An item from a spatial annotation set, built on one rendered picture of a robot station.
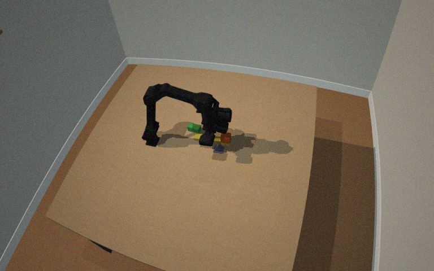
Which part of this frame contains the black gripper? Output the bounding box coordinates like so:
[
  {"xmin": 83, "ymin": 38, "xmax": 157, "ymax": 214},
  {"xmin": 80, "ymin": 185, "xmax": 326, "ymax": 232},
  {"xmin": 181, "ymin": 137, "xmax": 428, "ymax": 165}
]
[{"xmin": 199, "ymin": 118, "xmax": 216, "ymax": 146}]

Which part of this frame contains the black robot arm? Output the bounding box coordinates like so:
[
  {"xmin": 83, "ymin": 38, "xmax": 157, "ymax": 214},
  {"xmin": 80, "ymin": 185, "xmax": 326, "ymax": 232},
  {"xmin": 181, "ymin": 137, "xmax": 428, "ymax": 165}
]
[{"xmin": 142, "ymin": 83, "xmax": 232, "ymax": 147}]

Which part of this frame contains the green block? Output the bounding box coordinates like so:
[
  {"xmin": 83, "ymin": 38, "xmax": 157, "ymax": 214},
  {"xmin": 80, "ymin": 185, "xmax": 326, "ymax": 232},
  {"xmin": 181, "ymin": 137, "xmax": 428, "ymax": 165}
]
[{"xmin": 187, "ymin": 123, "xmax": 201, "ymax": 133}]

